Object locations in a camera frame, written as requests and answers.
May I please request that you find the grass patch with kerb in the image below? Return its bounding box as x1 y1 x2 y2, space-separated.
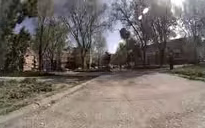
0 73 101 121

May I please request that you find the long low building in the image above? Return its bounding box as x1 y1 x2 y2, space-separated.
116 37 205 68

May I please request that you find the person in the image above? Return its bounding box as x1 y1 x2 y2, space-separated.
168 50 175 71

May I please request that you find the pale dirt path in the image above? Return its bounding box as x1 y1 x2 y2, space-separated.
0 68 205 128

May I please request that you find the red brick building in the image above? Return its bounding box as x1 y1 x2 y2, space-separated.
22 48 39 72

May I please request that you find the row of trees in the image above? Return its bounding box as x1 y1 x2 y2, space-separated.
0 0 205 84

